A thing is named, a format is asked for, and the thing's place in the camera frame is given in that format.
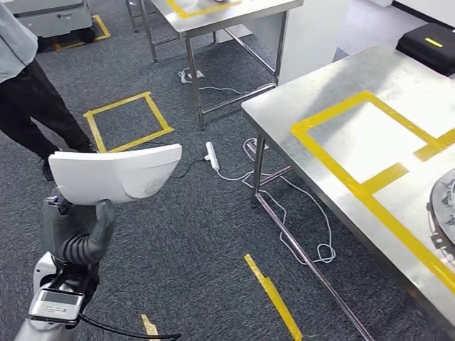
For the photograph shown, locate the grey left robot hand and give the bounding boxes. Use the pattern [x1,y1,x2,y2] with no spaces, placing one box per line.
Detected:
[42,195,116,266]

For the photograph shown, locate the white curved plastic part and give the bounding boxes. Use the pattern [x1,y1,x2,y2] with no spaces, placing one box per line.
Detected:
[48,143,182,207]

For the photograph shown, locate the steel workbench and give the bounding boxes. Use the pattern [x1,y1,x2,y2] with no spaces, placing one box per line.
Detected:
[241,43,455,341]

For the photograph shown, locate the person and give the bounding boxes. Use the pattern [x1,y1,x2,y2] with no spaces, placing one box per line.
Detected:
[0,0,97,182]

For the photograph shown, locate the white power strip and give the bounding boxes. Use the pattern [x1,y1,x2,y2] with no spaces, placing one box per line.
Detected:
[205,141,221,172]

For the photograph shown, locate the grey wheeled cart robot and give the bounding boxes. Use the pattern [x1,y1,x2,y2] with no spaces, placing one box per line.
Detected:
[2,0,96,45]

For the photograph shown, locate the yellow tape on table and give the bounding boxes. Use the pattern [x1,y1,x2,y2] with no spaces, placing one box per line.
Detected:
[167,0,243,20]

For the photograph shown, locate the steel table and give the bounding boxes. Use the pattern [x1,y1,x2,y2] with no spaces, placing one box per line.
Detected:
[124,0,305,131]

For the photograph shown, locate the grey wheel hubcap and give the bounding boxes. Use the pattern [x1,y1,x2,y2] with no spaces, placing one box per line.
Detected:
[426,168,455,257]

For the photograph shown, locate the black zip case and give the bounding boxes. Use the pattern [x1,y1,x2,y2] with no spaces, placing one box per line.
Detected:
[395,22,455,77]

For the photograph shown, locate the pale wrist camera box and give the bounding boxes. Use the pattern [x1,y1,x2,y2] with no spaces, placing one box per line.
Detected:
[28,288,85,327]

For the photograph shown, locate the thin black floor cable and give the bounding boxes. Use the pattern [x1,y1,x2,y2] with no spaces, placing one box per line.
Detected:
[170,158,207,180]

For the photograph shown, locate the black camera cable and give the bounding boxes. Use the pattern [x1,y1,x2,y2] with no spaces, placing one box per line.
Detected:
[76,311,182,341]

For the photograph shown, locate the white plug with cable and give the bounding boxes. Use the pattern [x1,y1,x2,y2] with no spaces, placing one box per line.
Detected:
[178,67,249,96]

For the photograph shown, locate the white power cable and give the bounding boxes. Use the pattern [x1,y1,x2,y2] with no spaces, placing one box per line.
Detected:
[215,137,336,266]

